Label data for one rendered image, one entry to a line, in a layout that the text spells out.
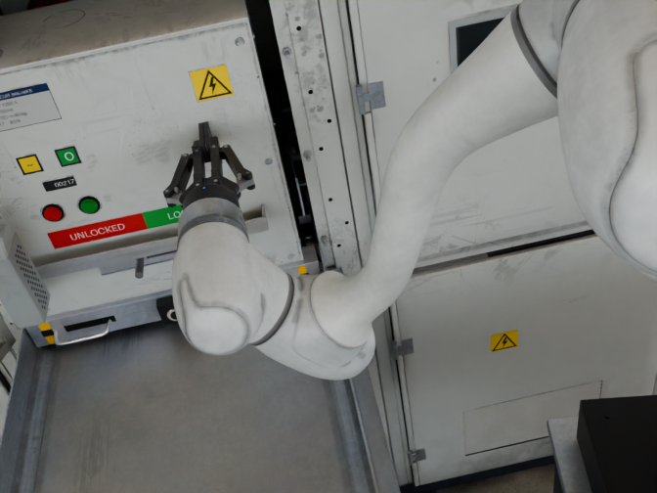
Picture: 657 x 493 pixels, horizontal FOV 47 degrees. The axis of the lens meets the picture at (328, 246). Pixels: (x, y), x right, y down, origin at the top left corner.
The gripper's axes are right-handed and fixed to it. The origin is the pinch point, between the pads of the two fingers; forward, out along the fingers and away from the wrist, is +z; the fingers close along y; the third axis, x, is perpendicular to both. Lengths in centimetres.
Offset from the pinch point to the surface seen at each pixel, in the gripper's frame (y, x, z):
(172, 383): -16.3, -38.3, -11.9
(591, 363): 70, -83, 6
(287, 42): 15.5, 9.0, 8.7
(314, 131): 16.9, -7.4, 8.2
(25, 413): -41, -37, -12
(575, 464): 45, -48, -38
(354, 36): 25.5, 8.7, 6.3
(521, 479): 53, -123, 5
